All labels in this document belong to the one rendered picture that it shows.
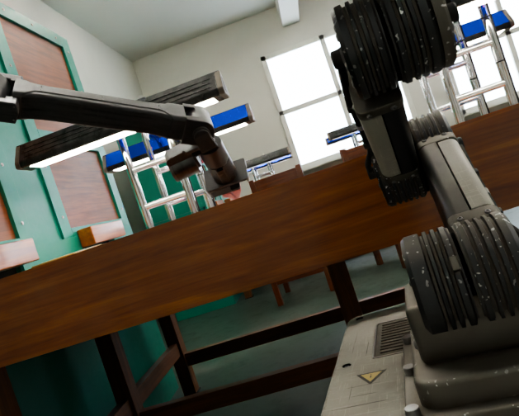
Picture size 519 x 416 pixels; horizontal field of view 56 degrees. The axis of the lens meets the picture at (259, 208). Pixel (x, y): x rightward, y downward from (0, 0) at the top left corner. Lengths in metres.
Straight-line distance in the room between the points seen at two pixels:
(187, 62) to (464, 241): 6.26
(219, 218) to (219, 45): 5.72
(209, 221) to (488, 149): 0.56
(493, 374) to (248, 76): 6.11
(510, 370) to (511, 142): 0.59
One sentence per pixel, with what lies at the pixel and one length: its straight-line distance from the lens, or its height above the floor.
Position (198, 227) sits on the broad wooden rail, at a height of 0.73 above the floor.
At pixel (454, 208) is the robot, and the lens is 0.62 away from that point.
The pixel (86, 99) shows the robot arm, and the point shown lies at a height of 1.03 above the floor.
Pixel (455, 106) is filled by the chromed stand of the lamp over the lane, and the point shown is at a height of 0.82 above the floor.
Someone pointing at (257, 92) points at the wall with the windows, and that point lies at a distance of 6.45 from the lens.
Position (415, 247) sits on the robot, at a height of 0.65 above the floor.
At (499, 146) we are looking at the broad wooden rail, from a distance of 1.03.
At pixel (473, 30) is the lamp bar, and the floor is 1.07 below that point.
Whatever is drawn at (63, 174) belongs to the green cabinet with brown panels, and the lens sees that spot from 2.10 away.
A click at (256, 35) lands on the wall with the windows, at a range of 6.61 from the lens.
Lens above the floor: 0.75
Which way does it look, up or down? 1 degrees down
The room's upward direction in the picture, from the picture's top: 19 degrees counter-clockwise
